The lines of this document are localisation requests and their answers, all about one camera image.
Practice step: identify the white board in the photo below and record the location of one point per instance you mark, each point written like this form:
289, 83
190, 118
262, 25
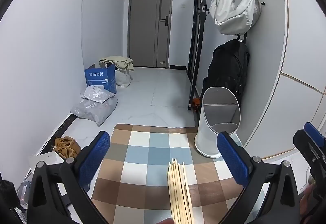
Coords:
48, 159

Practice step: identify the grey plastic parcel bag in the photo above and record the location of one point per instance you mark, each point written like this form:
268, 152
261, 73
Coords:
96, 112

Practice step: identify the white sack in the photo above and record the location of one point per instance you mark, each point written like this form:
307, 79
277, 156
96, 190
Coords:
122, 78

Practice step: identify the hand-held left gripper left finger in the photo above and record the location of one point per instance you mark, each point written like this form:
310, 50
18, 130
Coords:
94, 155

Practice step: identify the dark cloth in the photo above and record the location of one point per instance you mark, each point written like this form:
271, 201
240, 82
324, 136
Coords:
9, 194

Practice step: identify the white cabinet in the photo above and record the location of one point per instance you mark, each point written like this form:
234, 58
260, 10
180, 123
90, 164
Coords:
305, 48

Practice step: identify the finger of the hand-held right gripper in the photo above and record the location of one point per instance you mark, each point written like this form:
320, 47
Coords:
314, 133

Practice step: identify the checkered tablecloth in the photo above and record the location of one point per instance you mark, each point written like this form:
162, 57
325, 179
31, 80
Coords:
158, 152

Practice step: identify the black backpack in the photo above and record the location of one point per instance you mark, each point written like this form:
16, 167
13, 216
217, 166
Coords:
226, 66

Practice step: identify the translucent plastic item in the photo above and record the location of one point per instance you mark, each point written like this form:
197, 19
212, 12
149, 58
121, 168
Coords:
24, 193

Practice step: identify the blue cardboard box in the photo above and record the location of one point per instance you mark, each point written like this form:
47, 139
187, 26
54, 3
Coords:
98, 76

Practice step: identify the person's right hand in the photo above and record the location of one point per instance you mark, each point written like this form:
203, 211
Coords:
307, 201

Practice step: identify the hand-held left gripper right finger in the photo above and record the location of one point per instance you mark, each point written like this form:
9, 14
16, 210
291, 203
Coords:
233, 160

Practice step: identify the orange object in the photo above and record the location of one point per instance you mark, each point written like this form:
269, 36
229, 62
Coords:
197, 104

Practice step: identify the beige cloth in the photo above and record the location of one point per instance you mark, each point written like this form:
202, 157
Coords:
114, 61

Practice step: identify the white plastic parcel bag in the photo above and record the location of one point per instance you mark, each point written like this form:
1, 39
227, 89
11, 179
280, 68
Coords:
96, 94

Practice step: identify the grey door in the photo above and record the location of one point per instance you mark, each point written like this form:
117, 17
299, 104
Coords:
145, 30

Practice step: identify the white utensil holder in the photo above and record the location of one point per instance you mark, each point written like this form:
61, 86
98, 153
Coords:
203, 132

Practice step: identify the bundle of wooden chopsticks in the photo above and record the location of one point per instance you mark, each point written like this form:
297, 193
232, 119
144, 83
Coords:
175, 193

